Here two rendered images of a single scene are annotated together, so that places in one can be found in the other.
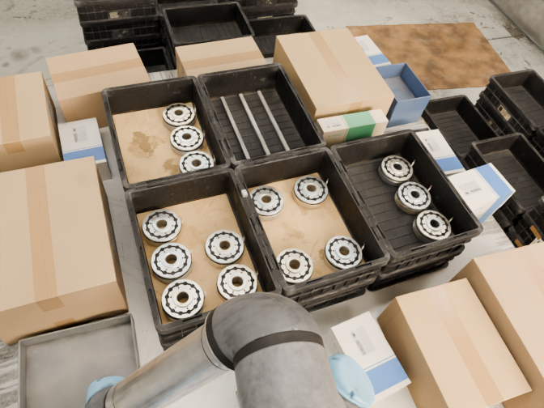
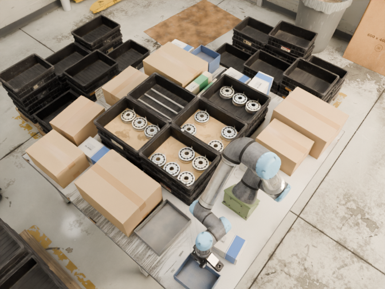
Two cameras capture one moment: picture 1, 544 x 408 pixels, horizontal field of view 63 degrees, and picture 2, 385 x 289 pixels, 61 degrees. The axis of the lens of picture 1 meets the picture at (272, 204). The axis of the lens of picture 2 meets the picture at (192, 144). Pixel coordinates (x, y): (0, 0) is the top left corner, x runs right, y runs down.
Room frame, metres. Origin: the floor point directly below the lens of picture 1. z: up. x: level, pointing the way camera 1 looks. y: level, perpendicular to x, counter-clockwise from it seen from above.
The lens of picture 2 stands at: (-0.51, 0.51, 2.54)
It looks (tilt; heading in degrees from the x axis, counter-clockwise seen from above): 54 degrees down; 338
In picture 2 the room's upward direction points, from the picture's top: straight up
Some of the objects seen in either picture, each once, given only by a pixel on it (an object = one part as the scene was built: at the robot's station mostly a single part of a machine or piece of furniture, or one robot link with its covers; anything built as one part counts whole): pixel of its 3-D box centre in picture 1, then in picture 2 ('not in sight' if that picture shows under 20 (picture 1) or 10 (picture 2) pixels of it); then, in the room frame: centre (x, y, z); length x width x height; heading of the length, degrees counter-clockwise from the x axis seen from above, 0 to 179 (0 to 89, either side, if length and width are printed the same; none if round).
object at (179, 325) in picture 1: (199, 241); (179, 155); (0.53, 0.16, 0.92); 0.40 x 0.30 x 0.02; 30
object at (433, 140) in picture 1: (431, 159); (235, 81); (1.13, -0.54, 0.75); 0.20 x 0.12 x 0.09; 26
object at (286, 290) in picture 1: (308, 213); (209, 124); (0.68, -0.10, 0.92); 0.40 x 0.30 x 0.02; 30
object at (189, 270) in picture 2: not in sight; (197, 277); (-0.11, 0.31, 0.74); 0.20 x 0.15 x 0.07; 31
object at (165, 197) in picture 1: (200, 251); (179, 160); (0.53, 0.16, 0.87); 0.40 x 0.30 x 0.11; 30
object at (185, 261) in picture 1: (171, 260); (171, 169); (0.49, 0.23, 0.86); 0.10 x 0.10 x 0.01
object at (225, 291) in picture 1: (237, 282); (200, 163); (0.47, 0.05, 0.86); 0.10 x 0.10 x 0.01
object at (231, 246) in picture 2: not in sight; (225, 243); (-0.01, 0.10, 0.75); 0.20 x 0.12 x 0.09; 36
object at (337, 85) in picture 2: not in sight; (319, 79); (1.28, -1.62, 0.26); 0.40 x 0.30 x 0.23; 28
